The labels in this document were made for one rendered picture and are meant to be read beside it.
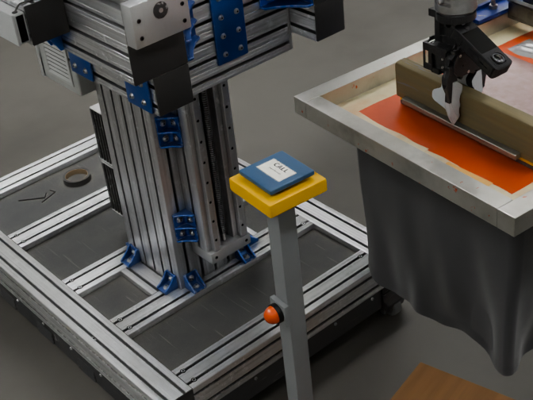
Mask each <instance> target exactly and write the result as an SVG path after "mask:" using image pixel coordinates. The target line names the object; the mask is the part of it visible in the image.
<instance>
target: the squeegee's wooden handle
mask: <svg viewBox="0 0 533 400"><path fill-rule="evenodd" d="M395 72H396V86H397V96H399V97H401V98H403V97H405V96H407V97H409V98H411V99H413V100H415V101H417V102H420V103H422V104H424V105H426V106H428V107H430V108H432V109H434V110H436V111H438V112H440V113H442V114H444V115H446V116H447V112H446V109H444V108H443V107H442V106H441V105H440V104H439V103H438V102H436V101H435V100H434V99H433V97H432V91H433V90H434V89H436V88H440V87H441V85H442V76H443V75H442V74H440V75H437V74H436V73H433V72H431V71H430V70H428V69H426V68H424V66H423V65H421V64H419V63H416V62H414V61H412V60H409V59H407V58H403V59H401V60H398V61H397V62H396V64H395ZM461 84H462V83H461ZM459 100H460V104H461V105H460V108H459V113H460V118H459V119H458V120H457V121H458V122H460V123H462V124H464V125H466V126H468V127H470V128H472V129H474V130H476V131H478V132H479V133H482V134H484V135H486V136H487V137H490V138H492V139H494V140H496V141H498V142H500V143H502V144H504V145H506V146H508V147H510V148H512V149H514V150H516V151H517V152H520V157H521V158H523V159H525V160H527V161H529V162H531V163H533V116H532V115H530V114H529V113H525V112H523V111H522V110H518V109H517V108H515V107H513V106H510V105H508V104H506V103H504V102H501V101H499V100H497V99H495V98H493V97H490V96H488V95H487V94H484V93H481V92H480V91H478V90H475V89H473V88H471V87H468V86H467V85H464V84H462V93H461V95H460V99H459Z"/></svg>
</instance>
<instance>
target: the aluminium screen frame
mask: <svg viewBox="0 0 533 400"><path fill-rule="evenodd" d="M518 22H519V21H515V20H512V19H511V18H508V12H507V13H504V14H502V15H500V16H498V17H495V18H493V19H491V20H489V21H486V22H484V23H482V24H480V25H478V24H476V23H474V24H475V25H476V26H477V27H478V28H479V29H480V30H481V31H482V32H483V33H484V34H485V35H486V36H487V37H488V36H490V35H492V34H494V33H497V32H499V31H501V30H503V29H506V28H507V27H509V26H512V25H514V24H516V23H518ZM428 39H429V37H428V38H426V39H424V40H421V41H419V42H417V43H415V44H412V45H409V46H408V47H406V48H402V49H401V50H399V51H396V52H394V53H392V54H389V55H387V56H384V57H382V58H381V59H379V60H375V61H374V62H371V63H369V64H367V65H364V66H362V67H359V68H357V69H355V70H353V71H350V72H348V73H346V74H344V75H341V76H339V77H337V78H335V79H332V80H330V81H327V82H326V83H323V84H320V85H319V86H317V87H314V88H312V89H310V90H307V91H305V92H302V93H300V94H298V95H295V96H294V106H295V113H297V114H299V115H301V116H302V117H304V118H307V119H308V120H309V121H311V122H313V123H314V124H316V125H319V126H320V127H321V128H323V129H325V130H327V131H329V132H330V133H332V134H334V135H336V136H337V137H339V138H341V139H343V140H345V141H346V142H348V143H349V144H352V145H354V146H355V147H356V148H359V149H360V150H362V151H364V152H365V153H367V154H369V155H371V156H373V157H374V158H376V159H377V160H380V161H381V162H383V163H385V164H387V165H388V166H390V167H392V168H393V169H395V170H397V171H399V172H400V173H402V174H404V175H406V176H408V177H409V178H411V179H413V180H415V181H417V182H418V183H420V184H422V185H423V186H425V187H427V188H428V189H430V190H433V191H434V192H435V193H437V194H439V195H441V196H443V197H444V198H446V199H448V200H450V201H451V202H453V203H455V204H456V205H458V206H461V207H462V208H463V209H465V210H467V211H469V212H471V213H472V214H474V215H476V216H478V217H479V218H481V219H483V220H484V221H487V222H488V223H490V224H491V225H494V226H496V227H497V228H498V229H501V230H502V231H504V232H506V233H507V234H509V235H511V236H513V237H516V236H517V235H519V234H521V233H522V232H524V231H525V230H527V229H529V228H530V227H532V226H533V189H532V190H530V191H528V192H527V193H526V194H523V195H521V196H519V197H518V198H516V199H514V200H512V199H511V198H509V197H507V196H505V195H503V194H502V193H500V192H498V191H496V190H494V189H492V188H491V187H488V186H486V185H485V184H483V183H480V182H479V181H477V180H476V179H473V178H471V177H469V176H468V175H466V174H464V173H462V172H460V171H458V170H457V169H455V168H453V167H451V166H449V165H447V164H446V163H444V162H442V161H440V160H437V159H436V158H435V157H433V156H430V155H428V154H427V153H425V152H423V151H421V150H419V149H418V148H415V147H413V146H412V145H410V144H408V143H406V142H404V141H403V140H401V139H399V138H397V137H395V136H393V135H391V134H390V133H387V132H386V131H384V130H382V129H380V128H378V127H377V126H375V125H372V124H371V123H369V122H368V121H365V120H363V119H362V118H360V117H358V116H356V115H354V114H352V113H350V112H348V111H346V110H345V109H343V108H341V107H339V106H337V105H338V104H340V103H342V102H345V101H346V100H348V99H351V98H353V97H355V96H357V95H360V94H362V93H364V92H366V91H368V90H371V89H373V88H375V87H378V86H380V85H382V84H384V83H387V82H388V81H390V80H393V79H395V78H396V72H395V64H396V62H397V61H398V60H401V59H403V58H407V59H409V60H412V61H414V62H416V63H419V64H421V65H424V60H423V41H425V40H428Z"/></svg>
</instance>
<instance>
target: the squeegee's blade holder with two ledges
mask: <svg viewBox="0 0 533 400"><path fill-rule="evenodd" d="M401 100H402V103H404V104H405V105H407V106H410V107H412V108H413V109H414V110H417V111H419V112H421V113H423V114H425V115H427V116H429V117H431V118H433V119H435V120H437V121H439V122H441V123H443V124H444V125H447V126H449V127H451V128H452V129H455V130H457V131H459V132H460V133H463V134H465V135H467V136H468V137H471V138H473V139H475V140H477V141H479V142H480V143H482V144H484V145H486V146H488V147H490V148H492V149H494V150H496V151H498V152H500V153H502V154H504V155H506V156H508V157H510V158H512V159H514V160H517V159H519V158H520V152H517V151H516V150H514V149H512V148H510V147H508V146H506V145H504V144H502V143H500V142H498V141H496V140H494V139H492V138H490V137H487V136H486V135H484V134H482V133H479V132H478V131H476V130H474V129H472V128H470V127H468V126H466V125H464V124H462V123H460V122H458V121H457V122H456V123H455V124H454V125H453V124H451V122H450V120H449V118H448V116H446V115H444V114H442V113H440V112H438V111H436V110H434V109H432V108H430V107H428V106H426V105H424V104H422V103H420V102H417V101H415V100H413V99H411V98H409V97H407V96H405V97H403V98H402V99H401Z"/></svg>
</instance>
